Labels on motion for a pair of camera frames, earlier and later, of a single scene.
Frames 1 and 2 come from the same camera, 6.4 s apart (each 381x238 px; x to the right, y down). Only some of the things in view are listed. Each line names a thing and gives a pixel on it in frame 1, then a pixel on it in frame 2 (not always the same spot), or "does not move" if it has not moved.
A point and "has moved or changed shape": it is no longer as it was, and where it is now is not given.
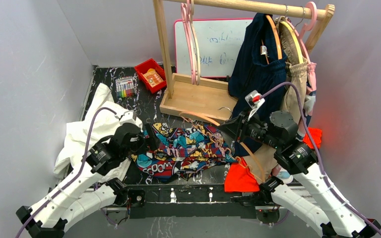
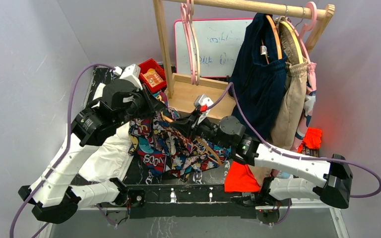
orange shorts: (238, 177) does not move
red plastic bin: (152, 75) does not move
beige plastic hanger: (197, 55) does not move
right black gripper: (236, 128) -> (187, 126)
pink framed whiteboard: (220, 40) does not move
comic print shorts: (180, 152) has moved or changed shape
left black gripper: (153, 140) -> (153, 104)
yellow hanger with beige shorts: (293, 31) does not move
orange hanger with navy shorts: (277, 38) does not move
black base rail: (192, 200) does not move
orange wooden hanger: (211, 120) -> (200, 140)
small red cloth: (316, 134) does not move
